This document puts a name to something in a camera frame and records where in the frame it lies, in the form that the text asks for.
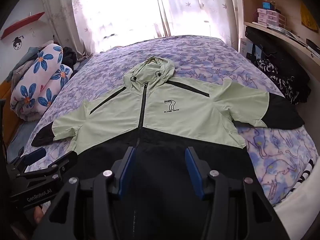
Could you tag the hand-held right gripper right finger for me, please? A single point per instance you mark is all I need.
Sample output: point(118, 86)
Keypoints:
point(193, 172)

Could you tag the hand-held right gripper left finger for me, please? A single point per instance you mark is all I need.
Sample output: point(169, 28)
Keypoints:
point(127, 172)

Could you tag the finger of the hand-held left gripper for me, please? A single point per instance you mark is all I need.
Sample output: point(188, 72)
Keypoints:
point(35, 156)
point(57, 167)

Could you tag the green and black hooded jacket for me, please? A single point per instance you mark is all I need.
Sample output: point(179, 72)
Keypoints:
point(175, 120)

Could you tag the grey clothes pile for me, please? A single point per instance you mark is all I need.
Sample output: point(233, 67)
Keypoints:
point(23, 62)

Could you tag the dark clothes pile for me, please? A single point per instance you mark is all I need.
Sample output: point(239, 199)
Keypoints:
point(68, 57)

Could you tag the rolled floral quilt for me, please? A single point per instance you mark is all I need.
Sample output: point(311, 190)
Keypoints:
point(37, 85)

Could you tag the black white striped cloth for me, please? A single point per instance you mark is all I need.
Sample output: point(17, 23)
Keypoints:
point(300, 177)

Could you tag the cat print fleece blanket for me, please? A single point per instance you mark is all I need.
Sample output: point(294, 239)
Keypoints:
point(200, 55)

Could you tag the black white patterned garment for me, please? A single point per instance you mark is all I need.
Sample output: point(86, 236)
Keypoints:
point(277, 80)

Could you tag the white cardboard box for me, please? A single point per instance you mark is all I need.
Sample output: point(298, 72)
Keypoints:
point(246, 50)

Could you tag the sheer leaf print curtain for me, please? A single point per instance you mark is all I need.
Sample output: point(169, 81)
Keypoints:
point(112, 17)

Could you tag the pink white mini drawers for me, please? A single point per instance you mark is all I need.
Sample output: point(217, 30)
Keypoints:
point(268, 18)

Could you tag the small blue box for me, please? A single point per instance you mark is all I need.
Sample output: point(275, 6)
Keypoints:
point(268, 6)

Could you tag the yellow cloth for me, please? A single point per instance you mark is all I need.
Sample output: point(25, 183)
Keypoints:
point(309, 18)

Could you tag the red wall shelf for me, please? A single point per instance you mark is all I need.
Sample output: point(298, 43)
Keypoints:
point(22, 23)

